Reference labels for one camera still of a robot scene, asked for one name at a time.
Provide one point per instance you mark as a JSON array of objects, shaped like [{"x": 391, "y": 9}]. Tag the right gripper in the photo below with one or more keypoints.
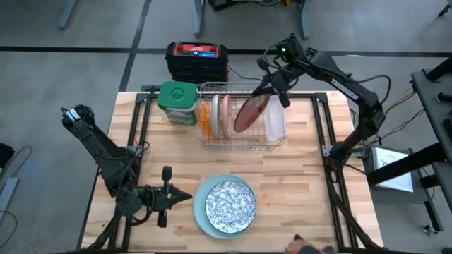
[{"x": 284, "y": 79}]

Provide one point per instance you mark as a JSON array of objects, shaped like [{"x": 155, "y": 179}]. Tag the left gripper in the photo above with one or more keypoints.
[{"x": 164, "y": 197}]

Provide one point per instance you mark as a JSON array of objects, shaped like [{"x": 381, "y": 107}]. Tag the large light blue plate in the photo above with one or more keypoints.
[{"x": 199, "y": 211}]

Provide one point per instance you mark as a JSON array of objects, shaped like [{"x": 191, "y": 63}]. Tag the dark red black-rimmed plate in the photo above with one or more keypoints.
[{"x": 250, "y": 113}]

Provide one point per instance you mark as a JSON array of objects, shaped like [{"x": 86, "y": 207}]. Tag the pink plate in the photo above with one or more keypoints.
[{"x": 226, "y": 116}]

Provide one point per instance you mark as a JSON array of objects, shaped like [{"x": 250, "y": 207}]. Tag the blue floral patterned plate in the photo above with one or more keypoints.
[{"x": 231, "y": 208}]

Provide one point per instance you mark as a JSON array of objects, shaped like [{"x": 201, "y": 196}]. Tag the white plate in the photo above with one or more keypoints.
[{"x": 215, "y": 116}]

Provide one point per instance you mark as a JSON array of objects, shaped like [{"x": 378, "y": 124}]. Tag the orange plate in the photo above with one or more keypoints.
[{"x": 205, "y": 120}]

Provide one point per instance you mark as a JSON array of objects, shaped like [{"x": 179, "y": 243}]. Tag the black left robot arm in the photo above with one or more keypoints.
[{"x": 95, "y": 141}]

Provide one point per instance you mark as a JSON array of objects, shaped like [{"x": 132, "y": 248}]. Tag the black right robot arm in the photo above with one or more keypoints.
[{"x": 346, "y": 86}]

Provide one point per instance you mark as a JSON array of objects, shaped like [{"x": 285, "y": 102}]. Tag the clear plastic cutlery holder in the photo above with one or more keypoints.
[{"x": 275, "y": 120}]

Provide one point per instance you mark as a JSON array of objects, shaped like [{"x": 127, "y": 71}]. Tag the black and red toolbox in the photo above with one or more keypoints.
[{"x": 196, "y": 63}]

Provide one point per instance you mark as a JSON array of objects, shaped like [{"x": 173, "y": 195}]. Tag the grey desk leg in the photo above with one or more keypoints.
[
  {"x": 67, "y": 14},
  {"x": 199, "y": 17},
  {"x": 306, "y": 19}
]

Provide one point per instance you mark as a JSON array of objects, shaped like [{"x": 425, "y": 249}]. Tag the green Cascade detergent tub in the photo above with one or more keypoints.
[{"x": 176, "y": 97}]

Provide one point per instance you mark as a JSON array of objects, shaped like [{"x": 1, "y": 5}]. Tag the person's hand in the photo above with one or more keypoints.
[{"x": 293, "y": 244}]

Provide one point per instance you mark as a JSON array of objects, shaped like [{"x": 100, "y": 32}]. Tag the white paper sheet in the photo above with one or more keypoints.
[{"x": 392, "y": 169}]

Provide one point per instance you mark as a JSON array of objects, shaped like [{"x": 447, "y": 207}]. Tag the grey scrunchie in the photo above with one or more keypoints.
[{"x": 318, "y": 249}]

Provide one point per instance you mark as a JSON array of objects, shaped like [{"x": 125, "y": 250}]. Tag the black side table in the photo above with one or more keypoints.
[{"x": 434, "y": 102}]

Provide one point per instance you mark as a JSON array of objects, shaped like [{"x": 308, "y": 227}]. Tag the caster wheel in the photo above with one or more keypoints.
[{"x": 431, "y": 230}]

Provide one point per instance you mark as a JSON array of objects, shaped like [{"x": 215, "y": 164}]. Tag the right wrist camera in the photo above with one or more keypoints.
[{"x": 289, "y": 47}]

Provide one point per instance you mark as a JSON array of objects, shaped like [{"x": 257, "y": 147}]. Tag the black aluminium table frame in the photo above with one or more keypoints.
[{"x": 145, "y": 116}]

